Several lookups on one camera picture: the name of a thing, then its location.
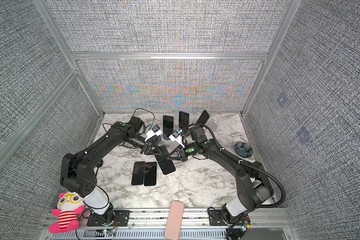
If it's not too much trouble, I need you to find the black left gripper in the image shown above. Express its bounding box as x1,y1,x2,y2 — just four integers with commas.
127,135,164,156

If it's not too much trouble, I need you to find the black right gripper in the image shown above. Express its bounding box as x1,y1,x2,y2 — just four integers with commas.
167,142,199,163

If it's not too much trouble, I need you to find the phone with purple case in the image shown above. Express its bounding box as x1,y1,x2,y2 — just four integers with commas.
131,162,146,186

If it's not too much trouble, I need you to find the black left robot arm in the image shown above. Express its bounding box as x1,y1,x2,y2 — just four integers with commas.
60,117,163,226

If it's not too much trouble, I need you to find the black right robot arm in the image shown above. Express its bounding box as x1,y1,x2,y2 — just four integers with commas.
167,124,286,224

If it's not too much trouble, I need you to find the purple round stand left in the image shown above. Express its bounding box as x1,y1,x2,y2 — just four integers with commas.
152,136,162,144

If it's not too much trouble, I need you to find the black phone on wooden stand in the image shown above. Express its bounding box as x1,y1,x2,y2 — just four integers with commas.
179,111,190,130

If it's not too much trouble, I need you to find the white phone stand right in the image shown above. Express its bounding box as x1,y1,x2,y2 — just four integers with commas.
209,121,219,133

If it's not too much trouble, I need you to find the tilted black phone wooden stand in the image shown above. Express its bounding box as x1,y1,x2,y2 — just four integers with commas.
197,110,210,125

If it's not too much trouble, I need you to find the black spoon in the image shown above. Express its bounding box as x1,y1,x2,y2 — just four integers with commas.
96,160,104,174

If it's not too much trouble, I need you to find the dark blue flower bowl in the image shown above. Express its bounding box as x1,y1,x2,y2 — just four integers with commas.
234,142,253,158

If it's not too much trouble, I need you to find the pink white plush toy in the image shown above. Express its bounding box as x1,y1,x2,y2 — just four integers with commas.
49,192,85,234

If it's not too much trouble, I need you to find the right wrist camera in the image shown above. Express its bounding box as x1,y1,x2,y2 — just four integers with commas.
169,130,185,148

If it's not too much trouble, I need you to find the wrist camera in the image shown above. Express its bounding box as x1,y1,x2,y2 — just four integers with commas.
145,125,163,142
169,130,185,148

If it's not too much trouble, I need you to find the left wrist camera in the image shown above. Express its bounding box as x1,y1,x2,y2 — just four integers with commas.
145,125,163,142

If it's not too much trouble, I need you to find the black corrugated cable hose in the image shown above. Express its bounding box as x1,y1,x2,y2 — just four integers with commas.
182,122,286,209

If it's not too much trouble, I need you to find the pink phone on rail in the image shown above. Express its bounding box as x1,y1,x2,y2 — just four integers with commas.
164,201,184,240

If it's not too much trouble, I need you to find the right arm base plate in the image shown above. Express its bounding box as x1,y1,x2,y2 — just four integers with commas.
207,208,249,226

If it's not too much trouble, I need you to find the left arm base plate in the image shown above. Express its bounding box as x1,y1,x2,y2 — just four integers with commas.
87,210,131,227

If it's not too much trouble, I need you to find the aluminium front rail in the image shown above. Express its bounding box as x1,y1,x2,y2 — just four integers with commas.
38,208,299,240

